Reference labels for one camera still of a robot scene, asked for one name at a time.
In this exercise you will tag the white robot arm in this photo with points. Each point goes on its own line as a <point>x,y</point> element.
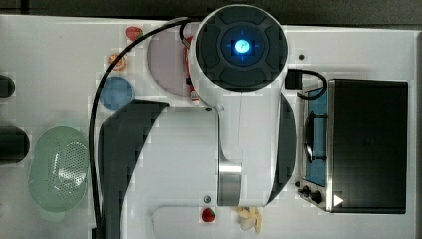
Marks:
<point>235,146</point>

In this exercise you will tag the purple round plate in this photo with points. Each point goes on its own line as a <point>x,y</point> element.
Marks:
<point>166,62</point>

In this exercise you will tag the small red toy fruit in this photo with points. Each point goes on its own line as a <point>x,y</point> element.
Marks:
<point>208,215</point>

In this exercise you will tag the blue round bowl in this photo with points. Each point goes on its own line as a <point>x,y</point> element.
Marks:
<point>116,93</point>

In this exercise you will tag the peeled toy banana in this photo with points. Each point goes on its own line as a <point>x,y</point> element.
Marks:
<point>250,218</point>

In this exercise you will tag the orange slice toy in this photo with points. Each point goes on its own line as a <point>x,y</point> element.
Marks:
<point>121,65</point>

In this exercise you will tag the red toy strawberry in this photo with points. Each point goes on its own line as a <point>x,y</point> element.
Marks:
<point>133,33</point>

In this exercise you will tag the green perforated colander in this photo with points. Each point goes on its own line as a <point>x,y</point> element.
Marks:
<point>59,169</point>

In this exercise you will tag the large black pan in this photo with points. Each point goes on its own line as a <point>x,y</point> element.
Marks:
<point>14,144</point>

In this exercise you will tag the small black pot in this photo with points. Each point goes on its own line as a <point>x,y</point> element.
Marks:
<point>7,87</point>

